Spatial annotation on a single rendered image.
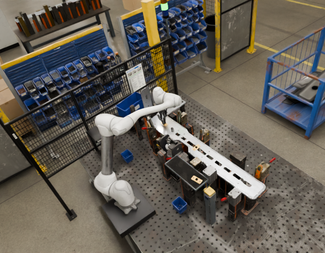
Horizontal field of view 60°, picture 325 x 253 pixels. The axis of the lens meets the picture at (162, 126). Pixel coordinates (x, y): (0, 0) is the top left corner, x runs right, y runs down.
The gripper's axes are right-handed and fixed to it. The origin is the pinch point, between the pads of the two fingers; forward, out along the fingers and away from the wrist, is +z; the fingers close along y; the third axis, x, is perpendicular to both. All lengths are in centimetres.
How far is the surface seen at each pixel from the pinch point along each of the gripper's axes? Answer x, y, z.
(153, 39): 58, 45, -54
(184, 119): -8.2, 21.1, 8.0
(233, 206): -109, -21, 11
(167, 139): -32.5, -20.9, -11.5
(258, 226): -125, -10, 35
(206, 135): -43.6, 17.6, 5.5
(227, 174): -88, -4, 5
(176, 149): -46, -22, -9
